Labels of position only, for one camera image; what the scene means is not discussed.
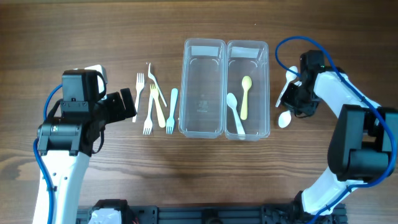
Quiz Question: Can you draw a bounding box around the white plastic spoon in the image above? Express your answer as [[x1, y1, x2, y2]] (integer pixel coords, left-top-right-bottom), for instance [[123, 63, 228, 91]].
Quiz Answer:
[[278, 110, 292, 128], [226, 93, 246, 140], [275, 66, 298, 108]]

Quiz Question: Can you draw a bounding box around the white fork tines down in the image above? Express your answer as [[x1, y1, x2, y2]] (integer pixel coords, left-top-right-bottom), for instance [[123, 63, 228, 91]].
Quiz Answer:
[[143, 95, 153, 135]]

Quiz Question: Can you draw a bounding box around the white plastic fork straight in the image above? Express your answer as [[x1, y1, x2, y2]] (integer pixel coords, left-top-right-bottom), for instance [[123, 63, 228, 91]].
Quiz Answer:
[[132, 73, 145, 123]]

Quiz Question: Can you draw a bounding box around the yellow plastic fork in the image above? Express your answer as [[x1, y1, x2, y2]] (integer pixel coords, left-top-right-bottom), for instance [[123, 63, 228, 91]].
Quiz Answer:
[[150, 84, 166, 128]]

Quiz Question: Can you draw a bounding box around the clear white curved fork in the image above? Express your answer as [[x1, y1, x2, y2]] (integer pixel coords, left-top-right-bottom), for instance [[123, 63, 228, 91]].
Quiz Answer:
[[147, 63, 167, 107]]

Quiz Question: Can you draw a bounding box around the light blue plastic fork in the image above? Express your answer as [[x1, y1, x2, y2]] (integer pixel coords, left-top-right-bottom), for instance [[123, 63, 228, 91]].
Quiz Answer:
[[166, 88, 178, 134]]

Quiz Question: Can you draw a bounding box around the yellow plastic spoon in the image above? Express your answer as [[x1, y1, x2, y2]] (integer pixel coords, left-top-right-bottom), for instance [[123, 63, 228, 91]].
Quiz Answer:
[[240, 76, 252, 120]]

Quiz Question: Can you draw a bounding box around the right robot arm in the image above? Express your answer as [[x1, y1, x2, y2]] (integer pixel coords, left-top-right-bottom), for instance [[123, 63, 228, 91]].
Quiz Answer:
[[280, 50, 397, 223]]

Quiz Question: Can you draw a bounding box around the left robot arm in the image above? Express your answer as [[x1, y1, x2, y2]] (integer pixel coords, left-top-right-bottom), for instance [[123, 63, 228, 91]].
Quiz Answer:
[[33, 65, 137, 223]]

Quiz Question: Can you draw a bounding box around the clear container right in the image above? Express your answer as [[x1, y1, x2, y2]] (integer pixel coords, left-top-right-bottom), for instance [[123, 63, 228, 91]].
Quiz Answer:
[[224, 40, 271, 141]]

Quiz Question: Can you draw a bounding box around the clear container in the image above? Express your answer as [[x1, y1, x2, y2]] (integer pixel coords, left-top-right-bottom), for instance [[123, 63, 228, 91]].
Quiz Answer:
[[178, 39, 226, 139], [224, 40, 271, 141]]

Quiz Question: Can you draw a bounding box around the clear container left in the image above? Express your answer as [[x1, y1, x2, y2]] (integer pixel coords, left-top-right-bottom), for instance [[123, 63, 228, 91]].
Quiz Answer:
[[178, 39, 226, 139]]

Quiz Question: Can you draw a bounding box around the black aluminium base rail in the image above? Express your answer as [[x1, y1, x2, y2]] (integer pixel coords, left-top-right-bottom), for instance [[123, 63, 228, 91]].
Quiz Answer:
[[75, 200, 348, 224]]

